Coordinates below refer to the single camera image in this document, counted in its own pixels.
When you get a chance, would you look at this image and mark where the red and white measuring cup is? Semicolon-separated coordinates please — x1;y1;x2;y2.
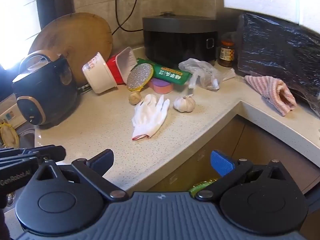
106;55;131;85

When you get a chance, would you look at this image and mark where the brown base cabinet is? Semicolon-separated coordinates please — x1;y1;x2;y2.
147;114;320;195

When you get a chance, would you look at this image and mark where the white instant noodle cup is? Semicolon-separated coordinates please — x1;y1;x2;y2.
82;52;118;94

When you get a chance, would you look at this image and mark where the white work glove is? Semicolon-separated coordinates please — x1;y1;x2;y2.
132;94;170;141

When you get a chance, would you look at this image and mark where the white plastic tray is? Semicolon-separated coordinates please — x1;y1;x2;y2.
115;47;138;72

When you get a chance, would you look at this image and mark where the ginger piece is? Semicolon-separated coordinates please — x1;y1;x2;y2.
128;91;143;105

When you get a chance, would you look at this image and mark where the sauce jar with orange label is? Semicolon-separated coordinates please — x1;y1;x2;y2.
219;39;236;68

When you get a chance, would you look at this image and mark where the black rice cooker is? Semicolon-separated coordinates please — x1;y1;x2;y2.
142;12;218;64

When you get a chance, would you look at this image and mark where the pink striped towel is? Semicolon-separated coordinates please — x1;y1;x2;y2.
244;75;297;117

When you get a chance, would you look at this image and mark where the yellow round utensil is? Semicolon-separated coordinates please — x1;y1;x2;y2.
0;122;20;149

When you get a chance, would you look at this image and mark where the black plastic-wrapped appliance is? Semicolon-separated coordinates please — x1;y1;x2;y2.
236;12;320;117

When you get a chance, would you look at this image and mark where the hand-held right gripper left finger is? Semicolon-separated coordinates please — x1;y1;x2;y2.
34;149;127;202

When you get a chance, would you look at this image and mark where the black power cable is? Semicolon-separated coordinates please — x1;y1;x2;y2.
111;0;141;37

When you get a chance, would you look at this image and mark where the green food packet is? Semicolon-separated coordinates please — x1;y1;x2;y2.
136;58;192;86

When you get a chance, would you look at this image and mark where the garlic bulb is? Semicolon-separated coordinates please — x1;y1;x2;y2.
173;94;196;113

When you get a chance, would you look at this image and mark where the round wooden cutting board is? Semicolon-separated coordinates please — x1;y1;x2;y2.
28;12;113;86

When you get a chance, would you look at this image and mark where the dark blue electric cooker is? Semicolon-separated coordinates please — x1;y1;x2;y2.
12;51;80;127

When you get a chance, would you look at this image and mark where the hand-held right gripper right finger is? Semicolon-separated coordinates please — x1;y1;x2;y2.
195;150;288;201

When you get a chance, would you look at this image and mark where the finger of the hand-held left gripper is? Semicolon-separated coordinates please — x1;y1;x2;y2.
0;144;66;167

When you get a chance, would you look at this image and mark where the clear plastic bag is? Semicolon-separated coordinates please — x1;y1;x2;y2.
178;58;225;91

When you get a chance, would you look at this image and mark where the pink and purple sponge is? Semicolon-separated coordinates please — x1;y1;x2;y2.
149;77;174;95

